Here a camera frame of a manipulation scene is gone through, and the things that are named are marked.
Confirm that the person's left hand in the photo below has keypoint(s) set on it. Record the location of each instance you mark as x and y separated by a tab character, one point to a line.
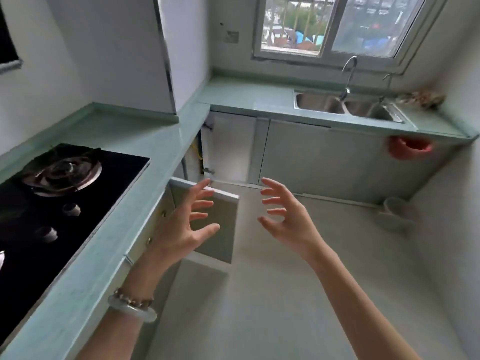
176	236

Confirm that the person's right hand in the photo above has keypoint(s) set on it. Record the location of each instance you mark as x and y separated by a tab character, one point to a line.
296	228

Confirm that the green glossy cabinet door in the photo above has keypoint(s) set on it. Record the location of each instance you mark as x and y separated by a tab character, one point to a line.
232	146
221	236

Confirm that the person's right forearm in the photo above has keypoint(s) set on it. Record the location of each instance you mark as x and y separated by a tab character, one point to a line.
356	314

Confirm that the person's left forearm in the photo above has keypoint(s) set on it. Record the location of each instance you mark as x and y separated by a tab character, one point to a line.
112	341

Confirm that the metal door hinge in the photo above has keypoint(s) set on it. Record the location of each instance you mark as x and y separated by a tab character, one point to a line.
209	126
209	171

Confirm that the pale green jade bangle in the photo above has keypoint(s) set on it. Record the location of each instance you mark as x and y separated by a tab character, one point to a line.
131	314

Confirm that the silver stove knob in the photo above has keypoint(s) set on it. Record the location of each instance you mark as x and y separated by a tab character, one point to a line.
72	209
48	235

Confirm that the stainless steel double sink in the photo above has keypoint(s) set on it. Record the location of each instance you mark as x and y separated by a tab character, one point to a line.
322	103

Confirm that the metal gas burner grate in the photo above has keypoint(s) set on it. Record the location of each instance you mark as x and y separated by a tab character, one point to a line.
63	174

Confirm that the red plastic bag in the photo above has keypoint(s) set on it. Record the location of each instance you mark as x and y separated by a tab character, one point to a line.
408	149

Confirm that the chrome gooseneck faucet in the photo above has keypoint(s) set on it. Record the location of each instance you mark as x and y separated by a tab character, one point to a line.
344	94

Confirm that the black glass gas stove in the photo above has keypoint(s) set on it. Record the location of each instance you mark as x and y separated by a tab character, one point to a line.
30	258

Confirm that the mottled brown dish cloth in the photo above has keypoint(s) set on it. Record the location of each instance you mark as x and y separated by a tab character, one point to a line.
422	99

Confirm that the white framed window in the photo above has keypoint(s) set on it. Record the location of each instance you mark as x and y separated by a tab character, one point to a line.
300	26

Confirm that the black steel range hood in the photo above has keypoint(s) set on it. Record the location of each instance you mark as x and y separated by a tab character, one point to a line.
5	41

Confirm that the grey wall socket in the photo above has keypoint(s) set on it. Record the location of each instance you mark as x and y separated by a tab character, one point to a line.
231	37

